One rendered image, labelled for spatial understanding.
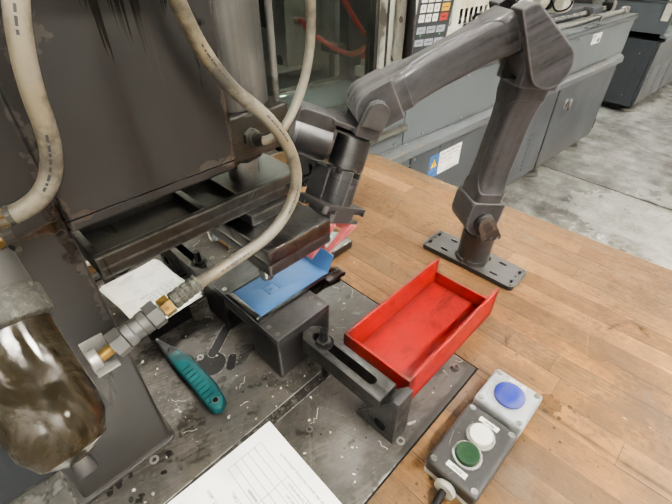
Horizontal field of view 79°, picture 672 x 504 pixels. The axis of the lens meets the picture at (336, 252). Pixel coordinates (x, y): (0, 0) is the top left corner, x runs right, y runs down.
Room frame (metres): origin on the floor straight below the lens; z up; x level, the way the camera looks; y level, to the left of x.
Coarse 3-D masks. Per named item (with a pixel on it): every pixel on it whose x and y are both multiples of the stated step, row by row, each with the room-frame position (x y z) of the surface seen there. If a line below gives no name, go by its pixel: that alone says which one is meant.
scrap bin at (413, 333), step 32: (416, 288) 0.53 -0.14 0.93; (448, 288) 0.55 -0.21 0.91; (384, 320) 0.46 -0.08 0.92; (416, 320) 0.47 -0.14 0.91; (448, 320) 0.47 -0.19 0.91; (480, 320) 0.46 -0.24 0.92; (384, 352) 0.41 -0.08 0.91; (416, 352) 0.41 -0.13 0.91; (448, 352) 0.39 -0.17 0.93; (416, 384) 0.33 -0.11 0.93
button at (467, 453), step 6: (462, 444) 0.24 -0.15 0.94; (468, 444) 0.24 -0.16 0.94; (456, 450) 0.24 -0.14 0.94; (462, 450) 0.24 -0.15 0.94; (468, 450) 0.24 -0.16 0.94; (474, 450) 0.24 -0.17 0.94; (456, 456) 0.23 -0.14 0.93; (462, 456) 0.23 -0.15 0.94; (468, 456) 0.23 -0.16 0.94; (474, 456) 0.23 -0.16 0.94; (462, 462) 0.22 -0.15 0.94; (468, 462) 0.22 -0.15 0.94; (474, 462) 0.22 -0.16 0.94
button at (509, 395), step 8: (504, 384) 0.33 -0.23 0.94; (512, 384) 0.33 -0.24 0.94; (496, 392) 0.32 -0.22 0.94; (504, 392) 0.32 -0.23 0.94; (512, 392) 0.31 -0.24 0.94; (520, 392) 0.32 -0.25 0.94; (504, 400) 0.30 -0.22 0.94; (512, 400) 0.30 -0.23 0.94; (520, 400) 0.30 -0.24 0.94; (512, 408) 0.29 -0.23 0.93
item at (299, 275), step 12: (324, 252) 0.53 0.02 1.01; (300, 264) 0.52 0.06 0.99; (312, 264) 0.52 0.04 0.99; (324, 264) 0.51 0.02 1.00; (276, 276) 0.49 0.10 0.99; (288, 276) 0.49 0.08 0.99; (300, 276) 0.49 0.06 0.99; (312, 276) 0.49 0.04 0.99; (240, 288) 0.46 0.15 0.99; (252, 288) 0.46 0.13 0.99; (288, 288) 0.46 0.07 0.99; (300, 288) 0.46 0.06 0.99; (252, 300) 0.44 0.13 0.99; (264, 300) 0.44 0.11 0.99; (276, 300) 0.44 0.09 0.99; (264, 312) 0.41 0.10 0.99
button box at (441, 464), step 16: (464, 416) 0.28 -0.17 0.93; (480, 416) 0.28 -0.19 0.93; (448, 432) 0.26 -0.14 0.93; (464, 432) 0.26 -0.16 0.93; (496, 432) 0.26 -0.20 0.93; (512, 432) 0.26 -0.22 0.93; (448, 448) 0.24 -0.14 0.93; (480, 448) 0.24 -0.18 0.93; (496, 448) 0.24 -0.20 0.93; (432, 464) 0.23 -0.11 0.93; (448, 464) 0.22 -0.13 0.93; (480, 464) 0.22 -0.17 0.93; (496, 464) 0.22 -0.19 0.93; (448, 480) 0.21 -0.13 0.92; (464, 480) 0.21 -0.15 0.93; (480, 480) 0.21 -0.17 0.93; (448, 496) 0.20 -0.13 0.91; (464, 496) 0.19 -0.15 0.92; (480, 496) 0.19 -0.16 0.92
